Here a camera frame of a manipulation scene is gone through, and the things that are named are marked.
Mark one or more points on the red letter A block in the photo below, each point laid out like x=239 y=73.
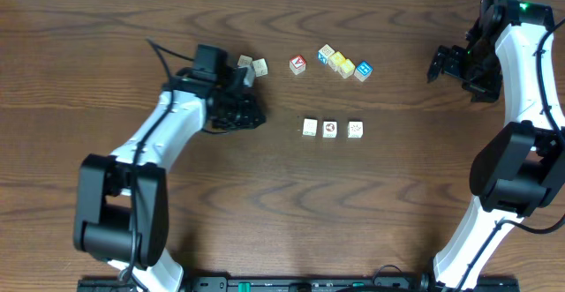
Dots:
x=297 y=64

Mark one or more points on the blue letter T block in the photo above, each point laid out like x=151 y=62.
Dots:
x=260 y=67

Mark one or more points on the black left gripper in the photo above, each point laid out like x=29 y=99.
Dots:
x=256 y=116

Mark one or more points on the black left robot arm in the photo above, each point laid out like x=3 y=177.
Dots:
x=122 y=209

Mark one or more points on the plain drawing wooden block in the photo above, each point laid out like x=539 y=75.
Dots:
x=355 y=129

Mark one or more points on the yellow topped wooden block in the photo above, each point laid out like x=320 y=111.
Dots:
x=336 y=60

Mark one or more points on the green letter Z block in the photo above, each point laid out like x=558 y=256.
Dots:
x=310 y=127

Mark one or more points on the red number 3 block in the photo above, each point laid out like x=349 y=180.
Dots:
x=244 y=61

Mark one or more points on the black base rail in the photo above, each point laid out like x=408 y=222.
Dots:
x=383 y=281

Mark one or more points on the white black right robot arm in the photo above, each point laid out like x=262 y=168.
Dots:
x=508 y=57

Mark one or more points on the blue topped wooden block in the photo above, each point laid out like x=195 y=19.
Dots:
x=363 y=71

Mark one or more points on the red picture wooden block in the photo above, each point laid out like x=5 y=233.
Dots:
x=329 y=129

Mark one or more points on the blue letter X block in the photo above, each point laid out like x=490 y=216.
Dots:
x=325 y=53

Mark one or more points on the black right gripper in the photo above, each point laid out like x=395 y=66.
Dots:
x=488 y=90

